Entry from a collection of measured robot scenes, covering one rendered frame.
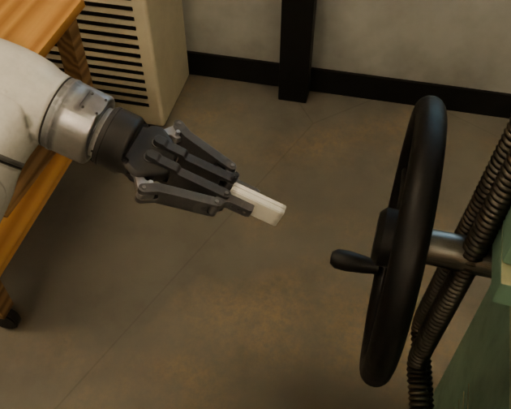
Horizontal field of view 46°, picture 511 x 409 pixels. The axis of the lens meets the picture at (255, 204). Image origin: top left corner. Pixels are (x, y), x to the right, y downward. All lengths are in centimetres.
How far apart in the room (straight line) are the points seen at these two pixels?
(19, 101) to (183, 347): 88
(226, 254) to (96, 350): 41
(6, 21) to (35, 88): 82
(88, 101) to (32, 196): 88
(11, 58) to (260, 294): 97
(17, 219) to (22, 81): 85
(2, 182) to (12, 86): 11
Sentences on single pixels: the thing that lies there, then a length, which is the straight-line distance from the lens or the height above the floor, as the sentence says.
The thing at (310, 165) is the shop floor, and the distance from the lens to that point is 182.
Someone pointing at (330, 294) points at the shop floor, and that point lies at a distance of 154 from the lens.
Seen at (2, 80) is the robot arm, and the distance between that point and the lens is 73.
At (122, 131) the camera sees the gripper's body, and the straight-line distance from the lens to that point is 71.
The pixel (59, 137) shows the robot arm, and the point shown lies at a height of 82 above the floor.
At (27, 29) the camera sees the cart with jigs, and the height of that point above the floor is 53.
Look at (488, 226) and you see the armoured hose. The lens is 58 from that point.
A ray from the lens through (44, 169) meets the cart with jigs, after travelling 165.
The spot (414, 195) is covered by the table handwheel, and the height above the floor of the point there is 94.
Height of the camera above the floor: 129
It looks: 49 degrees down
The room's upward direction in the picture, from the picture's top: straight up
